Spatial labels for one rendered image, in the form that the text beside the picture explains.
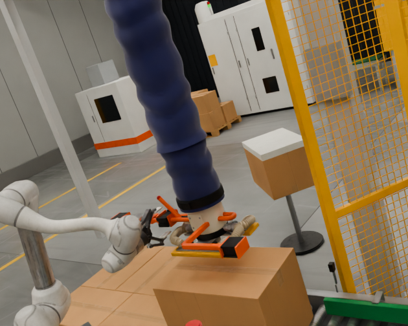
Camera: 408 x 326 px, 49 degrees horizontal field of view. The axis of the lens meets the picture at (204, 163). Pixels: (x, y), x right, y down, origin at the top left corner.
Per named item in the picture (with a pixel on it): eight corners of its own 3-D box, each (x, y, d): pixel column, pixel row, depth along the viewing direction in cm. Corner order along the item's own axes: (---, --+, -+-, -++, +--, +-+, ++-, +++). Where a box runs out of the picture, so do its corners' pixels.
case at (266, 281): (314, 316, 225) (293, 247, 215) (283, 376, 195) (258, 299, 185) (217, 304, 261) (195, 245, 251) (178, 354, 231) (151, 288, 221)
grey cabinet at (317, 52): (353, 94, 246) (340, 40, 238) (350, 96, 242) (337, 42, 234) (318, 100, 258) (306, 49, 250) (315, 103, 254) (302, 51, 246)
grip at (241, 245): (250, 247, 175) (246, 235, 174) (239, 259, 168) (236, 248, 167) (232, 246, 180) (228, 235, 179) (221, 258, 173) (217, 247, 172)
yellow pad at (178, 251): (241, 246, 201) (238, 237, 200) (230, 259, 193) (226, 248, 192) (183, 245, 221) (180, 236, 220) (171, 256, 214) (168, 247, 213)
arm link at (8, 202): (17, 208, 191) (32, 196, 204) (-23, 193, 190) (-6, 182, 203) (10, 234, 195) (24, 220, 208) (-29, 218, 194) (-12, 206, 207)
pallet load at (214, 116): (241, 120, 1017) (230, 82, 993) (217, 136, 944) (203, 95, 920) (201, 127, 1095) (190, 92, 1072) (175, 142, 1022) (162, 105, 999)
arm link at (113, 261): (135, 262, 207) (142, 244, 199) (112, 282, 195) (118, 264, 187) (118, 248, 210) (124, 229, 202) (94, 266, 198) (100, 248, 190)
